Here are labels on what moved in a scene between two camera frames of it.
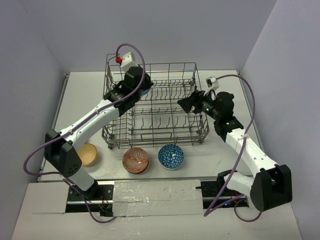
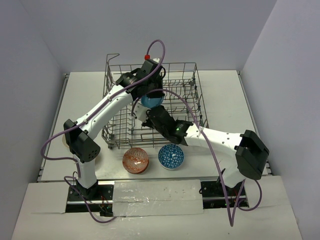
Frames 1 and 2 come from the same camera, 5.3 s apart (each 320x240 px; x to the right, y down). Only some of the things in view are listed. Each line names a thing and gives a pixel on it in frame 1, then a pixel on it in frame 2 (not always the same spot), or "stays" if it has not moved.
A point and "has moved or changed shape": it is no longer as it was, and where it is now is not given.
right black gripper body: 208,106 → 149,123
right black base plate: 209,190 stays
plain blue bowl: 145,92 has moved or changed shape
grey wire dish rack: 156,118 stays
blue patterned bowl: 171,156 stays
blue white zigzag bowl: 135,160 stays
